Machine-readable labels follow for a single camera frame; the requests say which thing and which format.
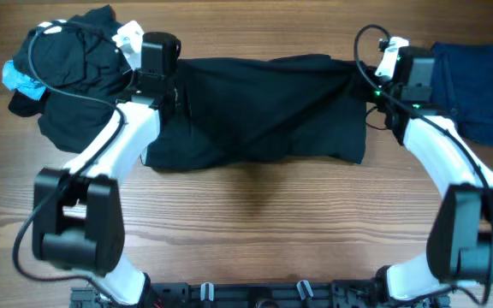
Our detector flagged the black t-shirt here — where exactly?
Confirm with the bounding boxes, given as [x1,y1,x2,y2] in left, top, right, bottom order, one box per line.
[142,55,366,171]

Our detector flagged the light blue garment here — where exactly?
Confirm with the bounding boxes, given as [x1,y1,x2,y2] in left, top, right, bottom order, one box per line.
[2,60,46,101]

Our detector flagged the dark green clothes pile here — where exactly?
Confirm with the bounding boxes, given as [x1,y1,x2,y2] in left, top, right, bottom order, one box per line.
[9,5,131,153]

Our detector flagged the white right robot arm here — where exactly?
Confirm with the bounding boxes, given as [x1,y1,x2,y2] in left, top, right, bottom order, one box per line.
[372,37,493,305]

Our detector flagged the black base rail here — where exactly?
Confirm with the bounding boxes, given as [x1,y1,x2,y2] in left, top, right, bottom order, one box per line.
[68,278,453,308]

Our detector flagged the folded navy blue garment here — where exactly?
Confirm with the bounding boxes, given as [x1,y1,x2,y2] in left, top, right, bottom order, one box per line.
[431,43,493,146]

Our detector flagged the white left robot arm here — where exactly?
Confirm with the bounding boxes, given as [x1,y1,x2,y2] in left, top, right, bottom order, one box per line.
[13,24,181,307]

